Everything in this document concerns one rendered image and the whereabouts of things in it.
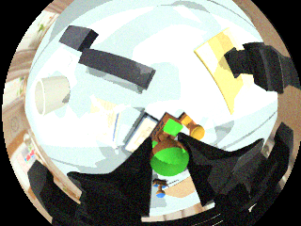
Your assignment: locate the small orange-brown stamp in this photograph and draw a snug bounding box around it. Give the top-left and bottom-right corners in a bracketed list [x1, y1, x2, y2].
[178, 112, 206, 139]

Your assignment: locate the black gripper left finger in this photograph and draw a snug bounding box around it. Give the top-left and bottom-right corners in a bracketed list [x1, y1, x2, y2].
[67, 137, 153, 218]

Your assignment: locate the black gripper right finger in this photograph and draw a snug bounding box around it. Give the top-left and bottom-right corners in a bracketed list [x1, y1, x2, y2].
[177, 132, 264, 207]

